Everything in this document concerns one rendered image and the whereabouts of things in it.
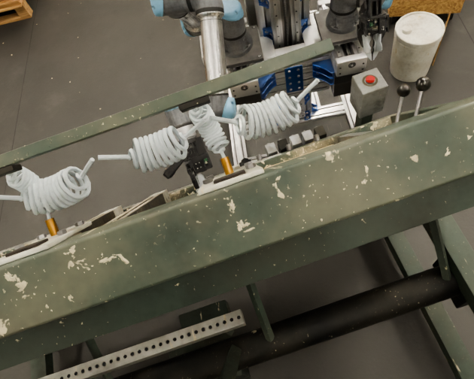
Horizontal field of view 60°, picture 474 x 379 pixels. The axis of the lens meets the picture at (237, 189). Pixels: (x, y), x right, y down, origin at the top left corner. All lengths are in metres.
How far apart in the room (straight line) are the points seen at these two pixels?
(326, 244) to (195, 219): 0.33
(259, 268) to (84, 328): 0.36
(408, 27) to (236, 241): 2.59
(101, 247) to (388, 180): 0.42
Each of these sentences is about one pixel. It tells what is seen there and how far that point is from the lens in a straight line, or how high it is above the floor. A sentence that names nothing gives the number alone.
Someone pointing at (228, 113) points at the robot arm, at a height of 1.31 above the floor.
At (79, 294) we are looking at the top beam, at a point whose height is 1.88.
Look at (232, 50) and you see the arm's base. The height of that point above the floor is 1.08.
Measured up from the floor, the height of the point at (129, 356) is 1.02.
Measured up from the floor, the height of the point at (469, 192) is 1.65.
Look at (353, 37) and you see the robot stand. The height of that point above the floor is 1.04.
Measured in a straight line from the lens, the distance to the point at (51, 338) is 0.94.
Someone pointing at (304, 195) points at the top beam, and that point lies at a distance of 0.59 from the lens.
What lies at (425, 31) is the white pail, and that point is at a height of 0.36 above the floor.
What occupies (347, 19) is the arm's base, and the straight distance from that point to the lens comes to 2.00.
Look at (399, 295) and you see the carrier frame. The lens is 1.77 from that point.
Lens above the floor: 2.43
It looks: 61 degrees down
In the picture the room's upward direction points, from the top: 21 degrees counter-clockwise
